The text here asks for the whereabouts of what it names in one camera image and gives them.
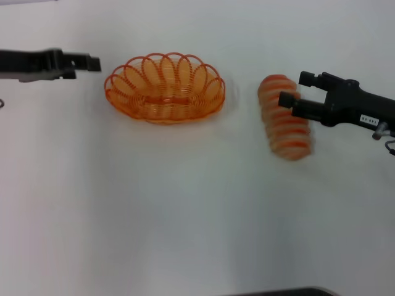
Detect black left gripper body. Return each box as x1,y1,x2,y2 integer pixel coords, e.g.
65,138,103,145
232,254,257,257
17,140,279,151
0,47,65,84

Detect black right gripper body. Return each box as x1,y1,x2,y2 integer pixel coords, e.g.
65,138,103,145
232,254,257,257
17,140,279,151
320,72,395,131

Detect long ridged bread loaf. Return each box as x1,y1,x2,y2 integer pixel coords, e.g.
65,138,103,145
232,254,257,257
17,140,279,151
257,73,313,162

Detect orange woven plastic basket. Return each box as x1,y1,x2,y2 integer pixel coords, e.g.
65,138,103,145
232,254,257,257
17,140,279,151
104,52,227,126

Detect silver cable connector plug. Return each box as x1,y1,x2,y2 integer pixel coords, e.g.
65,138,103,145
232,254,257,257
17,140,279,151
372,121,395,140

